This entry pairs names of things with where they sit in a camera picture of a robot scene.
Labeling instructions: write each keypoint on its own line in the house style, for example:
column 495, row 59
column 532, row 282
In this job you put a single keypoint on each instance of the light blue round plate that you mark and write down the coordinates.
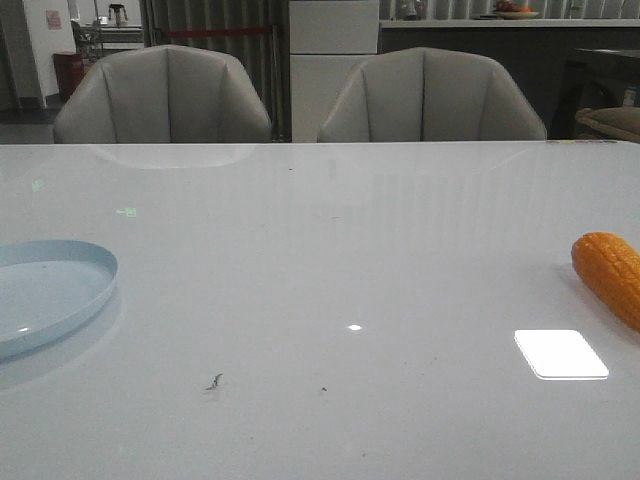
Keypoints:
column 49, row 288

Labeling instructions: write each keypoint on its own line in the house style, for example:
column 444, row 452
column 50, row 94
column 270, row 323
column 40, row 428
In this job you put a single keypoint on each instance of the orange corn cob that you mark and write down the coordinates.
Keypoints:
column 609, row 266

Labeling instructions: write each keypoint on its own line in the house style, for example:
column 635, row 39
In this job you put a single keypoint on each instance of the right beige upholstered chair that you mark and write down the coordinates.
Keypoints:
column 426, row 95

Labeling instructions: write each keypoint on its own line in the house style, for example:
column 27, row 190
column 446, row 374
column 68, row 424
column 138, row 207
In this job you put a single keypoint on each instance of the beige upholstered chair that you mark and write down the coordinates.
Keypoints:
column 426, row 95
column 164, row 94

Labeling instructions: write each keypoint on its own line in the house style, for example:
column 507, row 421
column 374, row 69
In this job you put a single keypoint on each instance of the white cabinet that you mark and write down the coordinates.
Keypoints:
column 326, row 39

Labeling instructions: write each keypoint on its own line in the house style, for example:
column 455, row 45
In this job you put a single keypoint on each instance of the red barrier belt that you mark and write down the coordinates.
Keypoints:
column 211, row 33

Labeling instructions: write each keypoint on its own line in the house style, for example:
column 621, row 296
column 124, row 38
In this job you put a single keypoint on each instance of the left beige upholstered chair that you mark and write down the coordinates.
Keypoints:
column 164, row 94

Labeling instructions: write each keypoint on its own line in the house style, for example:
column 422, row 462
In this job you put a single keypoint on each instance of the grey counter with white top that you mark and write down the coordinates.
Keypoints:
column 561, row 66

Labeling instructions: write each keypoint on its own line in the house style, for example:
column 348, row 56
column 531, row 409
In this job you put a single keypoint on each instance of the fruit bowl on counter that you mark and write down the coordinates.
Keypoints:
column 510, row 10

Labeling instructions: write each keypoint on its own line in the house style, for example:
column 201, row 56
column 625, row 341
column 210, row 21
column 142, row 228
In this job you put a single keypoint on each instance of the red bin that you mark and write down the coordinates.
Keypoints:
column 69, row 69

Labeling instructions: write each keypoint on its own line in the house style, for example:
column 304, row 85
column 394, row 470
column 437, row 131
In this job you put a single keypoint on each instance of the tan cushion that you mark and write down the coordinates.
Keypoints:
column 619, row 123

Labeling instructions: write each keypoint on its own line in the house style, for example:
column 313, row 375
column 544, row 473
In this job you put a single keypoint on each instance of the pink wall notice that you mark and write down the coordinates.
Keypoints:
column 53, row 19

